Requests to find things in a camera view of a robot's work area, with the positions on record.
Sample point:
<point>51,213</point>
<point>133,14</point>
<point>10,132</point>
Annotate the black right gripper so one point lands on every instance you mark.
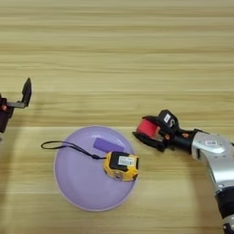
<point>182,140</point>

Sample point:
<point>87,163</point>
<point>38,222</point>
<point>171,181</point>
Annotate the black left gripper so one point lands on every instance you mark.
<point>3,114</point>

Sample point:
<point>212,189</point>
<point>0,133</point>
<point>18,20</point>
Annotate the red cube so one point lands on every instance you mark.
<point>147,128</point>

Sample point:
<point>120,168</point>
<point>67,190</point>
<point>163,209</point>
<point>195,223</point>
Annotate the purple rectangular block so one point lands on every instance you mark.
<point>106,145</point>

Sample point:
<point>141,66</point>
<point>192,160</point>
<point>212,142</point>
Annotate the yellow black tape measure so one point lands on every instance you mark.
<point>122,167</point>

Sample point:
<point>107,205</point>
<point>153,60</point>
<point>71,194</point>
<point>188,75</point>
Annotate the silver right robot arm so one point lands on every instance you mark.
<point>213,158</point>

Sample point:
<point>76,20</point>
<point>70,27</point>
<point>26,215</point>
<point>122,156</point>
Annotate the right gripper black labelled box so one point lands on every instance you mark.
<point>167,119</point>

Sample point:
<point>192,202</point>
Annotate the round purple plate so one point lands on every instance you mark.
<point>85,182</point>

